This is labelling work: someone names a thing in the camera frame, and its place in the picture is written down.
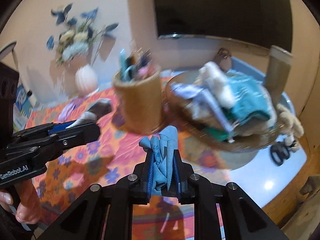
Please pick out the blue cloth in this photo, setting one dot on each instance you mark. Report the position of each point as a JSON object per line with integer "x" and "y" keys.
{"x": 160, "y": 160}

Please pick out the black marker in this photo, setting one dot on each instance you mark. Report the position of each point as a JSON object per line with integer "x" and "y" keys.
{"x": 131, "y": 61}

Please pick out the stack of books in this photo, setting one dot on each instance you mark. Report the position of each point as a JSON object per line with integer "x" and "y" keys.
{"x": 21, "y": 100}

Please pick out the pale striped cloth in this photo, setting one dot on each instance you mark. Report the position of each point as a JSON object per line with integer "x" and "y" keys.
{"x": 200, "y": 93}

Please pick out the black scissors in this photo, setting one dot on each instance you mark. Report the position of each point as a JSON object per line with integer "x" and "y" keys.
{"x": 278, "y": 153}

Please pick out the purple cloth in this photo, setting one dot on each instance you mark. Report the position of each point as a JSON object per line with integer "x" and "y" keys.
{"x": 67, "y": 108}

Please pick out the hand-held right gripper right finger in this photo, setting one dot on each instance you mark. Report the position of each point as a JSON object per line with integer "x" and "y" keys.
{"x": 177, "y": 175}

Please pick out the white ribbed vase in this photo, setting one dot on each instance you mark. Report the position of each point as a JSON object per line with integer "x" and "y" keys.
{"x": 86, "y": 80}

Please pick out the black television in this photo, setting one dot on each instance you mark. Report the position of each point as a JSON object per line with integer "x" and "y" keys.
{"x": 225, "y": 10}

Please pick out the wooden pen holder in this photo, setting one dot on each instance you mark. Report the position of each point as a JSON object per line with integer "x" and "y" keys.
{"x": 140, "y": 100}

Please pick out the grey white sock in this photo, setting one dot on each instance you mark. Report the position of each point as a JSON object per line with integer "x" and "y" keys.
{"x": 97, "y": 110}

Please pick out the teal cloth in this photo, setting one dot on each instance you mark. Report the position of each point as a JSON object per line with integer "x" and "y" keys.
{"x": 247, "y": 97}

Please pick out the blue ridged pen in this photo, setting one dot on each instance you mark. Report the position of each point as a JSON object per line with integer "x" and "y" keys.
{"x": 122, "y": 60}

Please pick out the floral tablecloth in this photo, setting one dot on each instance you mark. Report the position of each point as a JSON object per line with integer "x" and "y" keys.
{"x": 112, "y": 155}

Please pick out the person's left hand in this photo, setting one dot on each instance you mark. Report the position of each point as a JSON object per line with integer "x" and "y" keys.
{"x": 27, "y": 212}

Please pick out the white fluffy plush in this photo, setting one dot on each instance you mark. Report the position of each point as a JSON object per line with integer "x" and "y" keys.
{"x": 215, "y": 80}

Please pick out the white desk lamp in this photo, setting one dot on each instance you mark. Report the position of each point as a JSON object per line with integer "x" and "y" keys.
{"x": 8, "y": 48}

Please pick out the pink bead tube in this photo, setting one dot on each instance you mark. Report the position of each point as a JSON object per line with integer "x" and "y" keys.
{"x": 145, "y": 71}

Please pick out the beige plush toy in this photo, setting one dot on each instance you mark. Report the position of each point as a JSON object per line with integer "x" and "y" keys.
{"x": 287, "y": 120}

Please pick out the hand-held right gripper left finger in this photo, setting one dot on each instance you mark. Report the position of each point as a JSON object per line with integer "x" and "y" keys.
{"x": 148, "y": 172}

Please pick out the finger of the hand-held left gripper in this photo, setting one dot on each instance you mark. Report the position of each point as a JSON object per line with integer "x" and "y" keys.
{"x": 60, "y": 127}
{"x": 80, "y": 135}

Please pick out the brown woven basket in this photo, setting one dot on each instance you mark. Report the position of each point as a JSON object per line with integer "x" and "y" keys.
{"x": 276, "y": 80}

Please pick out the blue white artificial flowers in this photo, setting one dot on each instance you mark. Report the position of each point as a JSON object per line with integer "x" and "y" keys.
{"x": 75, "y": 42}

